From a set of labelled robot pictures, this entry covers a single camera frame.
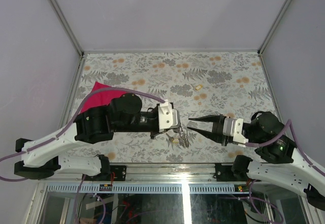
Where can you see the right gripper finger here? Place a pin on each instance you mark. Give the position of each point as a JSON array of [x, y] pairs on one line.
[[206, 134], [209, 118]]

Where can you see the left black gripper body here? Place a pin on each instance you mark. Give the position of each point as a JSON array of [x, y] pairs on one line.
[[154, 133]]

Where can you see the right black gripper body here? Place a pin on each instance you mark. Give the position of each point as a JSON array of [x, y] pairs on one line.
[[217, 128]]

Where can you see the metal spiral keyring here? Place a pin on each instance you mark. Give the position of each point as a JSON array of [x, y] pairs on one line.
[[183, 137]]

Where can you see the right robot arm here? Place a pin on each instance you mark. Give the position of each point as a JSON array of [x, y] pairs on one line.
[[283, 164]]

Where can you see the pink folded cloth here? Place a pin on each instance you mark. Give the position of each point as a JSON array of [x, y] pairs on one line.
[[102, 99]]

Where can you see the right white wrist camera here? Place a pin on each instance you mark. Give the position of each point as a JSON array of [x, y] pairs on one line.
[[233, 130]]

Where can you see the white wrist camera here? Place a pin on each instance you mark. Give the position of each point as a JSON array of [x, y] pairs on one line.
[[233, 130], [168, 117]]

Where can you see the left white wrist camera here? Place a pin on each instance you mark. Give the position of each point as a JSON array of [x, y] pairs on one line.
[[168, 117]]

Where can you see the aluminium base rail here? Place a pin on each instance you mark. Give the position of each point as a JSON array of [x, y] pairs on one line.
[[166, 172]]

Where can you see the white slotted cable duct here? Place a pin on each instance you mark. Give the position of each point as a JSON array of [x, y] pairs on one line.
[[129, 188]]

